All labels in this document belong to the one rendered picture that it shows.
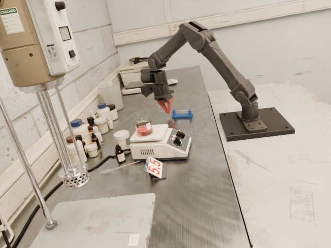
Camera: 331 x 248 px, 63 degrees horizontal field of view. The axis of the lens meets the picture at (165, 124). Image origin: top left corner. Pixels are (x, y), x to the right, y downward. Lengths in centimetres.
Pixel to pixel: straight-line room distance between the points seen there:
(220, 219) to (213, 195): 9
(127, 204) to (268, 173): 41
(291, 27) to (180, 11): 90
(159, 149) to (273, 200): 40
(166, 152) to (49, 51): 54
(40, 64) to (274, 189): 63
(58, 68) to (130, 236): 41
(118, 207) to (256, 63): 195
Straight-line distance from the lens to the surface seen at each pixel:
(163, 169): 90
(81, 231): 76
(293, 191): 79
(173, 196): 79
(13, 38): 57
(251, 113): 108
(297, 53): 257
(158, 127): 100
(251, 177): 83
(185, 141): 98
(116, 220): 75
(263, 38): 246
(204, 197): 77
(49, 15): 55
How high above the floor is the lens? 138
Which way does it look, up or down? 22 degrees down
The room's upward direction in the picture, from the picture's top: 11 degrees counter-clockwise
